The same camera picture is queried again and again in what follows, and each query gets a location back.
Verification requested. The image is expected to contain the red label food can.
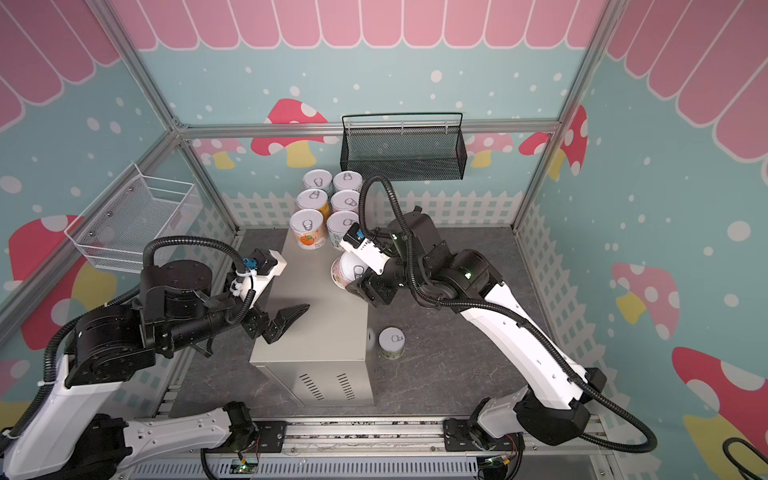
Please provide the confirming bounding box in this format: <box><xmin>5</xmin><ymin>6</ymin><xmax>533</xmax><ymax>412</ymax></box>
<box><xmin>289</xmin><ymin>209</ymin><xmax>327</xmax><ymax>250</ymax></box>

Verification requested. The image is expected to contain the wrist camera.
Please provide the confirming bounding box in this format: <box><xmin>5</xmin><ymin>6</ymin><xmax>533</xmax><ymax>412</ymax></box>
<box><xmin>340</xmin><ymin>222</ymin><xmax>390</xmax><ymax>275</ymax></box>
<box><xmin>230</xmin><ymin>248</ymin><xmax>287</xmax><ymax>307</ymax></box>

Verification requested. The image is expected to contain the black cable bottom right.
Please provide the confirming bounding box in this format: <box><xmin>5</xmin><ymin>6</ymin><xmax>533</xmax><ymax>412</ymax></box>
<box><xmin>721</xmin><ymin>437</ymin><xmax>768</xmax><ymax>480</ymax></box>

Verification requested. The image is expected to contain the white lid can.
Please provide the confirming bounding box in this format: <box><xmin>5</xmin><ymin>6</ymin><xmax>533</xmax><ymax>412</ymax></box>
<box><xmin>330</xmin><ymin>189</ymin><xmax>360</xmax><ymax>213</ymax></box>

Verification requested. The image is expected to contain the grey metal counter cabinet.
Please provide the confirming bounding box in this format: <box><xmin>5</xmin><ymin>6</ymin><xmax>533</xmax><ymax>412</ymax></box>
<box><xmin>250</xmin><ymin>232</ymin><xmax>376</xmax><ymax>407</ymax></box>

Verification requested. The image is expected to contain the yellow label food can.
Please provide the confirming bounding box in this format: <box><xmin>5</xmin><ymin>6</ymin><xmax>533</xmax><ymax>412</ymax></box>
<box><xmin>296</xmin><ymin>188</ymin><xmax>331</xmax><ymax>219</ymax></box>

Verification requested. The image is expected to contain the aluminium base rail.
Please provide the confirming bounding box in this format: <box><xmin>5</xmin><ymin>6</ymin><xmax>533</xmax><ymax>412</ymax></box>
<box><xmin>116</xmin><ymin>416</ymin><xmax>621</xmax><ymax>479</ymax></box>

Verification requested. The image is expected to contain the teal brown label can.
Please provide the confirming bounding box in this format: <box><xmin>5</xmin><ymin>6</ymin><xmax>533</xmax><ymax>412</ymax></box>
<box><xmin>333</xmin><ymin>170</ymin><xmax>364</xmax><ymax>192</ymax></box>

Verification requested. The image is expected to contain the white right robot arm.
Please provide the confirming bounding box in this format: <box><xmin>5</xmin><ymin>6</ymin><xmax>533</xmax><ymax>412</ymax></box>
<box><xmin>341</xmin><ymin>174</ymin><xmax>658</xmax><ymax>454</ymax></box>

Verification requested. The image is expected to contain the white wire wall basket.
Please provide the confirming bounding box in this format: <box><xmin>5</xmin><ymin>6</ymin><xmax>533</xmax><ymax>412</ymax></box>
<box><xmin>64</xmin><ymin>164</ymin><xmax>203</xmax><ymax>274</ymax></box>

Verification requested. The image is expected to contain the black mesh wall basket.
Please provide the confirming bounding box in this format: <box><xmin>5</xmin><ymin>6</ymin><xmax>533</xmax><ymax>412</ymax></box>
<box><xmin>340</xmin><ymin>112</ymin><xmax>468</xmax><ymax>181</ymax></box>

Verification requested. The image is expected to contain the pink label food can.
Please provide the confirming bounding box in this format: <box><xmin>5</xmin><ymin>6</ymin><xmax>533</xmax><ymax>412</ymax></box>
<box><xmin>330</xmin><ymin>252</ymin><xmax>368</xmax><ymax>290</ymax></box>

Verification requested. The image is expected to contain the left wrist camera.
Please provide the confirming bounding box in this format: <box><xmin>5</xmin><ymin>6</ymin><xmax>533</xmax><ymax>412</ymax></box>
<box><xmin>230</xmin><ymin>248</ymin><xmax>287</xmax><ymax>307</ymax></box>

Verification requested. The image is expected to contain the teal label food can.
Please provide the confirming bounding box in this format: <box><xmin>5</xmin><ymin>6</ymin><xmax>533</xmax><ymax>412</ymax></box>
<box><xmin>302</xmin><ymin>169</ymin><xmax>333</xmax><ymax>194</ymax></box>

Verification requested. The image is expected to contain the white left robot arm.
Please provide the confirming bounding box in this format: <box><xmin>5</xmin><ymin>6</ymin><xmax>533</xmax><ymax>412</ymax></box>
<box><xmin>1</xmin><ymin>235</ymin><xmax>307</xmax><ymax>479</ymax></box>

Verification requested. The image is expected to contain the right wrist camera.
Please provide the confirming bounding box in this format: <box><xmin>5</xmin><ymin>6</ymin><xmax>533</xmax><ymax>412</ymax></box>
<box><xmin>340</xmin><ymin>222</ymin><xmax>390</xmax><ymax>275</ymax></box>

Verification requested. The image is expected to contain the green label food can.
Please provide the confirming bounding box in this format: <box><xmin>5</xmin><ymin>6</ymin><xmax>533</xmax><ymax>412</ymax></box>
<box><xmin>378</xmin><ymin>327</ymin><xmax>406</xmax><ymax>360</ymax></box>

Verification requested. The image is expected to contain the teal label floor can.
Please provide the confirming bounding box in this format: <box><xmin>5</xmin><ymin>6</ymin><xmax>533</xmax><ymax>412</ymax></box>
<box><xmin>326</xmin><ymin>210</ymin><xmax>359</xmax><ymax>251</ymax></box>

